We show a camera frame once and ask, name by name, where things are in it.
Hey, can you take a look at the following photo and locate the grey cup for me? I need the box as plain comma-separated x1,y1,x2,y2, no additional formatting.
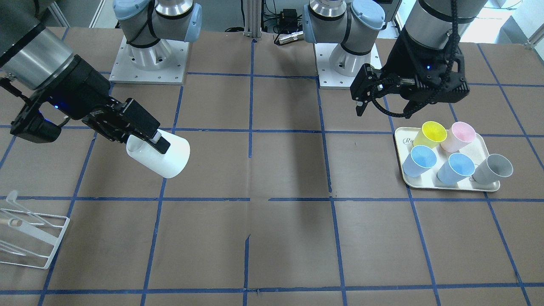
473,154,513,184

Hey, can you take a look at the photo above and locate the yellow cup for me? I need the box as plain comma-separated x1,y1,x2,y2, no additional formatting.
413,121,447,149

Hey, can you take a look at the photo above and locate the white wire cup rack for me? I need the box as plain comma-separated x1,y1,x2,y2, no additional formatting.
0,190,70,269

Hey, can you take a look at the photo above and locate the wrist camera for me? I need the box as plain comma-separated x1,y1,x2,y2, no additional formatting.
423,47,470,104
10,95,62,144

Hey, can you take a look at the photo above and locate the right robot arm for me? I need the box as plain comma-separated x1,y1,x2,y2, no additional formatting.
1,0,202,154

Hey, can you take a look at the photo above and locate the beige plastic tray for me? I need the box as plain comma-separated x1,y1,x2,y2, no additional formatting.
394,126,501,193

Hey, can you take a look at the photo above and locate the aluminium frame post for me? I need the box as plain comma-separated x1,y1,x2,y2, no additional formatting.
242,0,264,40

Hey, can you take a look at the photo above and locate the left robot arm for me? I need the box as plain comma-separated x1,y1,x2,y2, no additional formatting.
302,0,486,119

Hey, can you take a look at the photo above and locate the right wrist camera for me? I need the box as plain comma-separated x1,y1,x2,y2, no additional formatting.
10,95,62,144

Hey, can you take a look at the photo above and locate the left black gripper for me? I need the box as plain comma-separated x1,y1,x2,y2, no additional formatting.
350,34,460,119

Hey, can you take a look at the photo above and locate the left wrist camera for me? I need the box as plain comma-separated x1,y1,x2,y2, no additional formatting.
423,47,470,104

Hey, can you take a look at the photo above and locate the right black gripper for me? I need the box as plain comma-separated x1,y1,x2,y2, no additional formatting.
51,55,170,154

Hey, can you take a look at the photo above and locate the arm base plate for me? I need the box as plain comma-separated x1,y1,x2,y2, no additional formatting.
314,43,382,90
109,37,190,85

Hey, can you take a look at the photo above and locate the pink cup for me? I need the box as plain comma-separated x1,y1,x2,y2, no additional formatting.
440,122,476,153

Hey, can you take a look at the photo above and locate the black braided cable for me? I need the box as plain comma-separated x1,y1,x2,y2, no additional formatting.
371,0,461,117

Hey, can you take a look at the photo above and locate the near light blue cup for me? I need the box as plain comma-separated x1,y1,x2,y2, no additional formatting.
437,153,476,185

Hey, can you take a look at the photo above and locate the far light blue cup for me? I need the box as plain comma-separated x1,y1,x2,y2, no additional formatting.
402,145,437,177

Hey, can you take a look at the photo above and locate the white ikea cup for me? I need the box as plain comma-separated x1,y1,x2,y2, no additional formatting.
126,129,190,179

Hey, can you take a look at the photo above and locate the light blue cup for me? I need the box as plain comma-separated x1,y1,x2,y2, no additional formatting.
402,145,437,177
437,153,476,185

